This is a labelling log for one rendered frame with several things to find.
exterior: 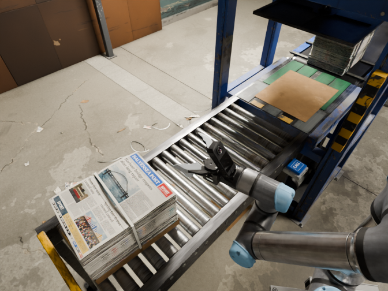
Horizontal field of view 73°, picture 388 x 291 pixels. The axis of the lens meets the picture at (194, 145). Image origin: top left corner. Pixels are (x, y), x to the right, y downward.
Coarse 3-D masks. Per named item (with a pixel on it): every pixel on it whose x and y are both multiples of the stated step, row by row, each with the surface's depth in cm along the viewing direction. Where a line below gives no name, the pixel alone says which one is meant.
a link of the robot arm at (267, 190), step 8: (264, 176) 75; (256, 184) 73; (264, 184) 73; (272, 184) 73; (280, 184) 73; (256, 192) 73; (264, 192) 72; (272, 192) 72; (280, 192) 71; (288, 192) 71; (256, 200) 78; (264, 200) 73; (272, 200) 72; (280, 200) 71; (288, 200) 70; (264, 208) 75; (272, 208) 74; (280, 208) 71
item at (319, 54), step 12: (312, 48) 197; (324, 48) 191; (336, 48) 185; (348, 48) 180; (360, 48) 190; (312, 60) 202; (324, 60) 195; (336, 60) 190; (348, 60) 184; (336, 72) 194
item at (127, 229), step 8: (104, 176) 102; (96, 184) 99; (112, 184) 100; (104, 192) 97; (112, 192) 97; (104, 200) 95; (112, 200) 95; (120, 200) 95; (112, 208) 93; (128, 208) 93; (120, 216) 91; (128, 216) 91; (136, 216) 91; (120, 224) 88; (128, 224) 89; (136, 224) 91; (128, 232) 90; (136, 232) 93; (128, 240) 93; (136, 240) 96; (144, 240) 100; (136, 248) 100
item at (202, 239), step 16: (288, 144) 145; (304, 144) 155; (272, 160) 138; (288, 160) 145; (272, 176) 136; (240, 192) 124; (224, 208) 118; (240, 208) 123; (208, 224) 113; (224, 224) 116; (192, 240) 108; (208, 240) 112; (176, 256) 104; (192, 256) 107; (160, 272) 100; (176, 272) 102; (144, 288) 96; (160, 288) 98
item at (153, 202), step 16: (128, 160) 108; (144, 160) 108; (112, 176) 102; (128, 176) 102; (144, 176) 102; (128, 192) 97; (144, 192) 97; (160, 192) 97; (144, 208) 92; (160, 208) 95; (176, 208) 102; (144, 224) 94; (160, 224) 101
